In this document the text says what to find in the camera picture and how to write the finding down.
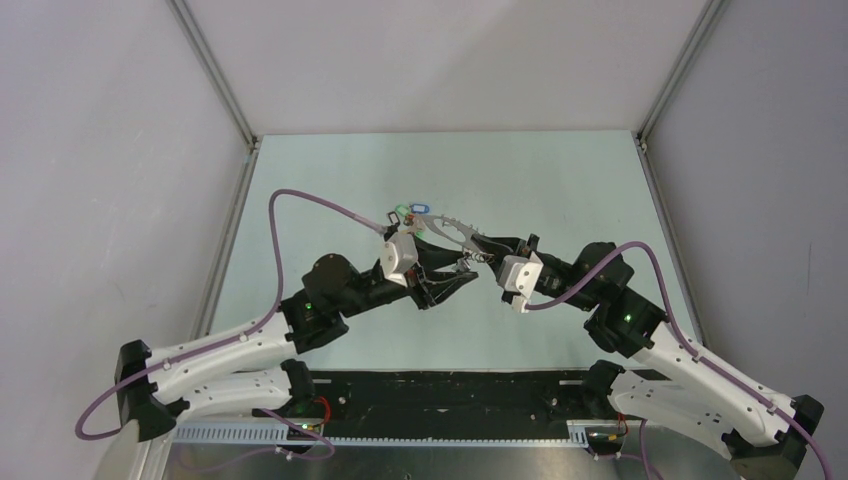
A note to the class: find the left aluminium corner post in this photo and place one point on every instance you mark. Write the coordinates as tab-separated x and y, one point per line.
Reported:
216	76

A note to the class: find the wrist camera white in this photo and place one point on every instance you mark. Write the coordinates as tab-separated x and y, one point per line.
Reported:
398	256
518	279

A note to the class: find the white cable duct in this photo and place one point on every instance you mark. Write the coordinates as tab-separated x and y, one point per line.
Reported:
267	434

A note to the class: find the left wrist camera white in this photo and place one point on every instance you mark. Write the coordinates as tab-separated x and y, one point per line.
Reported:
398	256

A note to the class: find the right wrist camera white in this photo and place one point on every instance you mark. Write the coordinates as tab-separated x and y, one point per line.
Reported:
518	279

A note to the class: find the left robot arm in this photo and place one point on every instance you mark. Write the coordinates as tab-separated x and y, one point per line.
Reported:
255	365

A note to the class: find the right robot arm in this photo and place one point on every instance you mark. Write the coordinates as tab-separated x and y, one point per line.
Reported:
762	433

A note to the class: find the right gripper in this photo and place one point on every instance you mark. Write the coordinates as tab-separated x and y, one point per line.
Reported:
500	246

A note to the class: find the aluminium corner post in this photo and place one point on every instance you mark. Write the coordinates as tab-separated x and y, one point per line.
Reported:
216	76
695	41

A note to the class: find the right aluminium corner post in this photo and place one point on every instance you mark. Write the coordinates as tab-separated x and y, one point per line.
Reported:
695	41

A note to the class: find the black key tag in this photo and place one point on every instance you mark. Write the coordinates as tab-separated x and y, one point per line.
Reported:
393	218

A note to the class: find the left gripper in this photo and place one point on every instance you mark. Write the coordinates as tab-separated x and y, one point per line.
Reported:
431	258

